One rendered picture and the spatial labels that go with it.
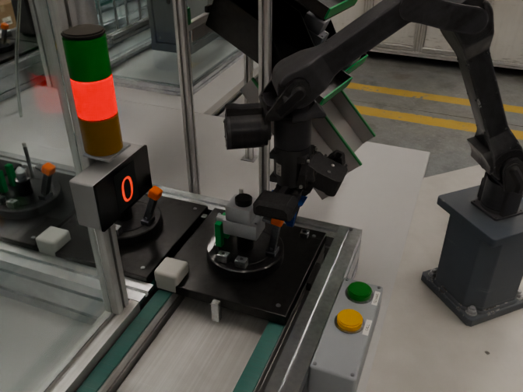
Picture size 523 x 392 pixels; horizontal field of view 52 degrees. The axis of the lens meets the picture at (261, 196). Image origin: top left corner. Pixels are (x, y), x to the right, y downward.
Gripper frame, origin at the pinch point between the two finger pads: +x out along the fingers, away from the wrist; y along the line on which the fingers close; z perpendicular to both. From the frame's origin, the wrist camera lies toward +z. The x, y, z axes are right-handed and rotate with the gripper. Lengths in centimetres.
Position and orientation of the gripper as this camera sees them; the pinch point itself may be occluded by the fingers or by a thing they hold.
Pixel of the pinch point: (291, 208)
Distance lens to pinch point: 88.9
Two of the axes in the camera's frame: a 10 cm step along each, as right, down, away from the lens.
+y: 3.7, -5.1, 7.8
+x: 0.1, 8.4, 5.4
